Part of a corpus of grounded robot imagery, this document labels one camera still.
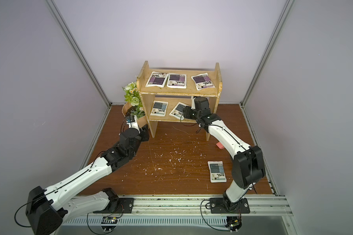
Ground teal coffee bag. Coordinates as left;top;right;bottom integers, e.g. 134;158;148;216
150;100;168;117
169;102;187;120
208;161;227;183

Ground purple coffee bag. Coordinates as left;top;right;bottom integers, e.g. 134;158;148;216
166;73;187;89
191;73;215;91
146;71;168;88

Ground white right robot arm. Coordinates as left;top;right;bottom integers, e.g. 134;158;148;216
183;97;266;211

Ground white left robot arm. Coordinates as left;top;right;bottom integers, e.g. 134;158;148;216
25;122;150;235

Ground wooden two-tier shelf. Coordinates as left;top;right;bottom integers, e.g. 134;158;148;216
136;61;223;138

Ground pink plastic scoop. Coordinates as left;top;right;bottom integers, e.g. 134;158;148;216
216;142;225;149

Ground green artificial flower plant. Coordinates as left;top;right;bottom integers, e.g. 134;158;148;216
123;82;144;111

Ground left connector board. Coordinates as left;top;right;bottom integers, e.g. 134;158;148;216
101;216;118;234

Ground connector board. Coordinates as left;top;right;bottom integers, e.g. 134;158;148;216
225;216;242;233
101;216;118;234

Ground right connector board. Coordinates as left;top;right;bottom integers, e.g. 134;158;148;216
225;216;242;233

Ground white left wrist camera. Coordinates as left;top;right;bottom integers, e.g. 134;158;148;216
126;115;140;132

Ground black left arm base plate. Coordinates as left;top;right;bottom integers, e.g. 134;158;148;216
93;197;134;214

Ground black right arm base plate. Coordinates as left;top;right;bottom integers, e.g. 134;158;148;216
207;197;251;214

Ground aluminium front rail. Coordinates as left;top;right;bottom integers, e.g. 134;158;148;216
67;194;293;217

